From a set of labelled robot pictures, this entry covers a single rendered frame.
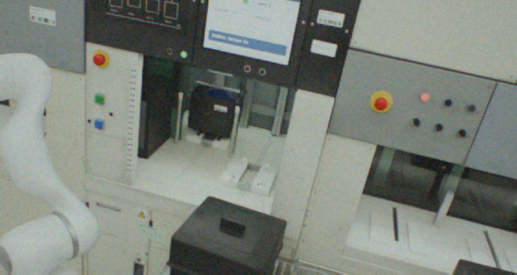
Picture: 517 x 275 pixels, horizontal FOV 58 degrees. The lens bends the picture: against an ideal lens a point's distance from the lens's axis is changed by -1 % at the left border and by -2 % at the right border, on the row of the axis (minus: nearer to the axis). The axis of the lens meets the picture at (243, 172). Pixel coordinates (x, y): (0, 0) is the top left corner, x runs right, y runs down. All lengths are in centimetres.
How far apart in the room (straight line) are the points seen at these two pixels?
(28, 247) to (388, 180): 152
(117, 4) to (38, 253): 90
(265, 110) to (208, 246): 130
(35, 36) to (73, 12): 19
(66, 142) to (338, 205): 107
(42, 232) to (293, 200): 86
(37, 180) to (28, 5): 87
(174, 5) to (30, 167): 74
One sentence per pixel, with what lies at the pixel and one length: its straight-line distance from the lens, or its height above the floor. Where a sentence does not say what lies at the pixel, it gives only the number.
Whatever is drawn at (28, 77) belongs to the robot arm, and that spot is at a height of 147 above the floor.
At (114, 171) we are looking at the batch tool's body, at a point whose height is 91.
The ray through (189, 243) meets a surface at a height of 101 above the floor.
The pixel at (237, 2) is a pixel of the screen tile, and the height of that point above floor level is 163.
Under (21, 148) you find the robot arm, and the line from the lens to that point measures 114.
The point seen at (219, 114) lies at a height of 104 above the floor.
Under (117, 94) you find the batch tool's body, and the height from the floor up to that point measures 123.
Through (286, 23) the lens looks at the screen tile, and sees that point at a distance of 151.
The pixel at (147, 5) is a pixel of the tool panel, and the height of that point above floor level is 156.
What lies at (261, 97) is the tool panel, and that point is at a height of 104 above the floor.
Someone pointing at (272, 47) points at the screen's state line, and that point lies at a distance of 153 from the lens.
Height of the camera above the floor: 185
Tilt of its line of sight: 28 degrees down
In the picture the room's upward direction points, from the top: 10 degrees clockwise
